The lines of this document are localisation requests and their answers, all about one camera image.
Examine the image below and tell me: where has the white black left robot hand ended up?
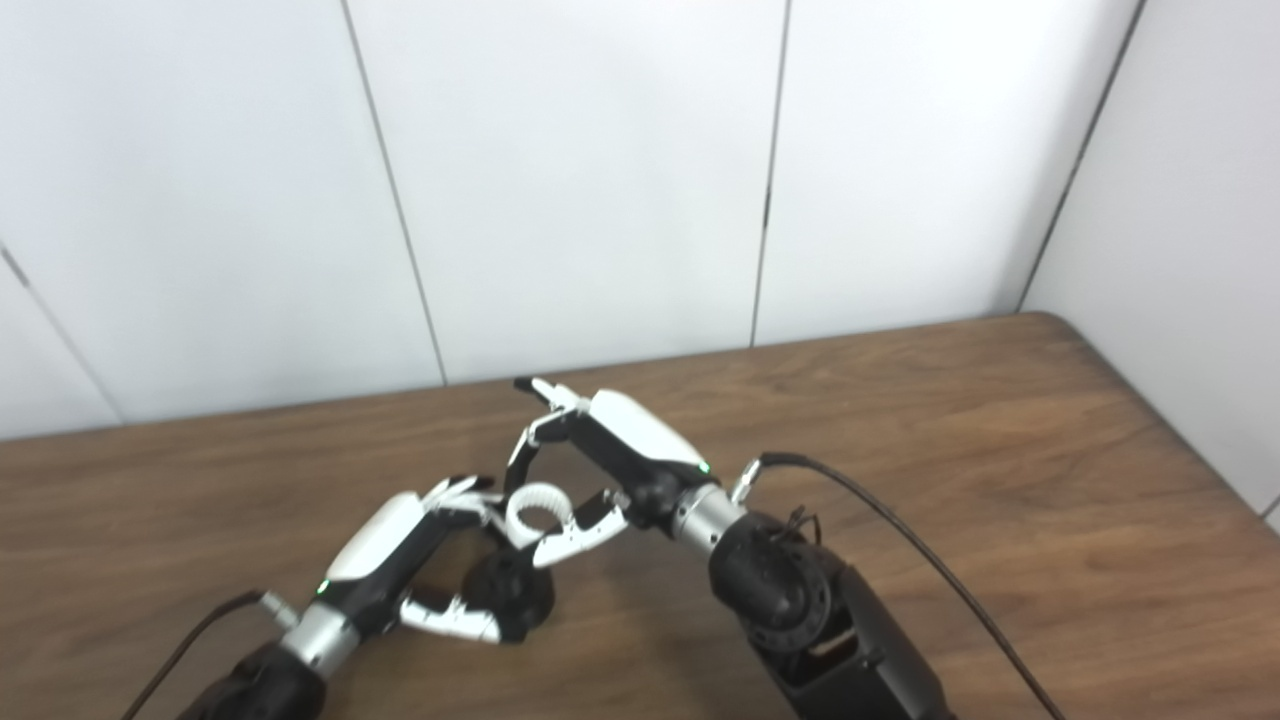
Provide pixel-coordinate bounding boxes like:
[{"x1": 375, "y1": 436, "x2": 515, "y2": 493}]
[{"x1": 280, "y1": 474, "x2": 513, "y2": 681}]

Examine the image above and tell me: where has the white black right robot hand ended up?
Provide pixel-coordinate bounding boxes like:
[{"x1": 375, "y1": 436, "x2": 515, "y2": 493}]
[{"x1": 505, "y1": 377, "x2": 746, "y2": 569}]

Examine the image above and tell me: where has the white ring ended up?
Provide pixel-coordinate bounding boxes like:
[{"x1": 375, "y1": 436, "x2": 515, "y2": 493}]
[{"x1": 505, "y1": 483, "x2": 574, "y2": 549}]

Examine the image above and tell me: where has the round black part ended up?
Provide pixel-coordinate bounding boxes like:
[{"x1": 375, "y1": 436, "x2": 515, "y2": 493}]
[{"x1": 465, "y1": 545, "x2": 556, "y2": 646}]

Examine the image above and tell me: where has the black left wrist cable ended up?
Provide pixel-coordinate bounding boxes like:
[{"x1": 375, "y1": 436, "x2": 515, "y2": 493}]
[{"x1": 122, "y1": 590, "x2": 298, "y2": 720}]

